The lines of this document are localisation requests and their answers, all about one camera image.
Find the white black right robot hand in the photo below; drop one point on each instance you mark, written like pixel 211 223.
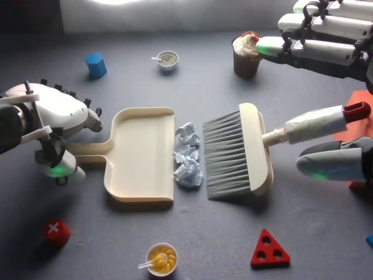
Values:
pixel 326 49

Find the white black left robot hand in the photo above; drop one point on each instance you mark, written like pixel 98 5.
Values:
pixel 58 108

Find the cream plastic dustpan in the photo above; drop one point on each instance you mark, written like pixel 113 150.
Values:
pixel 140 151

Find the blue hexagonal block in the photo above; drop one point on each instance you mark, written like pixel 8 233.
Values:
pixel 96 66

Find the orange foam cube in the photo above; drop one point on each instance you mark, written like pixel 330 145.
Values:
pixel 358 97

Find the toy cupcake with cream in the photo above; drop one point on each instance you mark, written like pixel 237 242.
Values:
pixel 244 64

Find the small bowl with greenish food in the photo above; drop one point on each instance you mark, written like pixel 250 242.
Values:
pixel 168 62

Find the red cylinder with white cross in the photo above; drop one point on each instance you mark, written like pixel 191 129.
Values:
pixel 56 233

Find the small bowl with yellow food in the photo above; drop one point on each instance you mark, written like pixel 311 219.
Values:
pixel 161 259

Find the grey tablecloth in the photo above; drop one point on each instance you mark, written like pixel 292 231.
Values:
pixel 204 233

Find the red triangle with three holes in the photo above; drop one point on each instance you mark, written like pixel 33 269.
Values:
pixel 256 258

